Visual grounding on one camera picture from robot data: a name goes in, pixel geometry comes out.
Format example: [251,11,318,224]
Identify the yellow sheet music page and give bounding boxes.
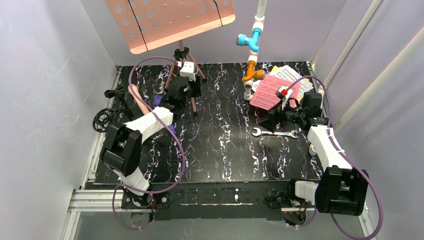
[270,64,301,87]

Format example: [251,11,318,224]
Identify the pink sheet music page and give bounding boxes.
[249,74,292,110]

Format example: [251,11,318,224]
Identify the purple microphone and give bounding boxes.
[153,95,178,135]

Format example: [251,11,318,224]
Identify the pink microphone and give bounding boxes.
[128,84,152,115]

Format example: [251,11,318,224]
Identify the black round-base mic stand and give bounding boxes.
[104,86,135,121]

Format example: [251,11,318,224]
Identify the black tripod mic stand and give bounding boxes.
[92,102,167,148]

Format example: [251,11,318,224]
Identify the sheet music book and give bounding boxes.
[298,79,314,98]

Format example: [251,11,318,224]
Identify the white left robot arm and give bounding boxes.
[99,76,196,196]

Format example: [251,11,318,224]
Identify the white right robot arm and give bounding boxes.
[258,92,369,216]

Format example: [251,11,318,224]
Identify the silver open-end wrench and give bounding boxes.
[250,127,299,139]

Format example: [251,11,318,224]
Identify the orange pipe valve fitting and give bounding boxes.
[242,60,266,82]

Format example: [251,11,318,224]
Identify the pink tripod music stand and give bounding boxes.
[104,0,237,117]

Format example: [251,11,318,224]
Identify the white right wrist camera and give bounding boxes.
[275,85,293,110]

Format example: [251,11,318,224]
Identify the white PVC pipe frame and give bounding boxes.
[236,0,329,137]

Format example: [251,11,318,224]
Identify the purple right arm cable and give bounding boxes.
[286,75,384,240]

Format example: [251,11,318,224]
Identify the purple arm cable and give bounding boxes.
[286,75,384,240]
[111,56,187,230]

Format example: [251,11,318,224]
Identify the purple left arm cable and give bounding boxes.
[111,56,187,230]

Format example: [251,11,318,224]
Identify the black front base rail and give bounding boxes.
[120,179,327,222]

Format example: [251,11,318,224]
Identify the white wall pipe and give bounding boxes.
[321,0,383,88]

